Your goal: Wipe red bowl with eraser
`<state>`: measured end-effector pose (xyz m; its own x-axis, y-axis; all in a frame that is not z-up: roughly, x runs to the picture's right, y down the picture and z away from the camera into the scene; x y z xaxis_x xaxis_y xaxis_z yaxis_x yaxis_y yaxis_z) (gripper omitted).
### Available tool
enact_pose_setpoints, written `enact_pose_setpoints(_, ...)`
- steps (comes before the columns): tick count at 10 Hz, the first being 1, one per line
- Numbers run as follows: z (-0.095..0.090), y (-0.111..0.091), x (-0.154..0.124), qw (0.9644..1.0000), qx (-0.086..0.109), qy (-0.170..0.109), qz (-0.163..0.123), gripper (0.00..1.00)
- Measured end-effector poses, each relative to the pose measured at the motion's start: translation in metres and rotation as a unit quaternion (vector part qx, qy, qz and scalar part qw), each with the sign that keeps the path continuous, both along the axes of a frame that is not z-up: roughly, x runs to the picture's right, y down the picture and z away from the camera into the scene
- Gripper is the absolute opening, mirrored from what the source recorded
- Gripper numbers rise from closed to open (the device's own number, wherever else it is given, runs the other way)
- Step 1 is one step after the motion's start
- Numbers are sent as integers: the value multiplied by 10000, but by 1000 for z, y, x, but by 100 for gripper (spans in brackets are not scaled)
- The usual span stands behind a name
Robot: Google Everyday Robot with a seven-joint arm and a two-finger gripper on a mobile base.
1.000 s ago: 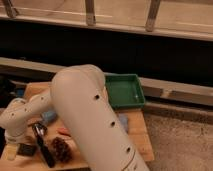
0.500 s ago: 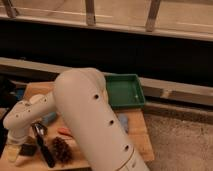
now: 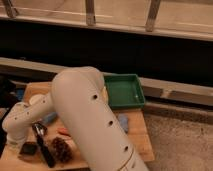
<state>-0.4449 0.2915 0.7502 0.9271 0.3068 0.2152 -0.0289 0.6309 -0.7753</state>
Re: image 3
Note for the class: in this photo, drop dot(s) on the black eraser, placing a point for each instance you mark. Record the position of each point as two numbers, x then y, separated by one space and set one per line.
28 148

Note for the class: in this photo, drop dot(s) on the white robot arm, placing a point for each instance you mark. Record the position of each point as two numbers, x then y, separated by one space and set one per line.
76 97

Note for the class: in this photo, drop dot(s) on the green plastic tray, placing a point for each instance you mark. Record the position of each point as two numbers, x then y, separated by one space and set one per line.
124 91

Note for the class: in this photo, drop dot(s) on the blue sponge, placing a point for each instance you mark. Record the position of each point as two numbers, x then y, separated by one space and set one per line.
123 120

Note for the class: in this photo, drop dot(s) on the red chili pepper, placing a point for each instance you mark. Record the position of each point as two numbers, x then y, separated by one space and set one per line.
63 131

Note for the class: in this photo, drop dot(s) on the blue cup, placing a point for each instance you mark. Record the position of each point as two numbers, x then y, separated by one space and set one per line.
48 119

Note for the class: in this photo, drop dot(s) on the white round lid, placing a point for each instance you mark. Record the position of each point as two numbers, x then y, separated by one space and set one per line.
35 98

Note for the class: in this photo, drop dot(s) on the bunch of dark grapes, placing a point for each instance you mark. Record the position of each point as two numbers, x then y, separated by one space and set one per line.
61 150

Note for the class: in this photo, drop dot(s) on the wooden board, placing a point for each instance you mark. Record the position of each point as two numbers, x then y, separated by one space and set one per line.
138 135

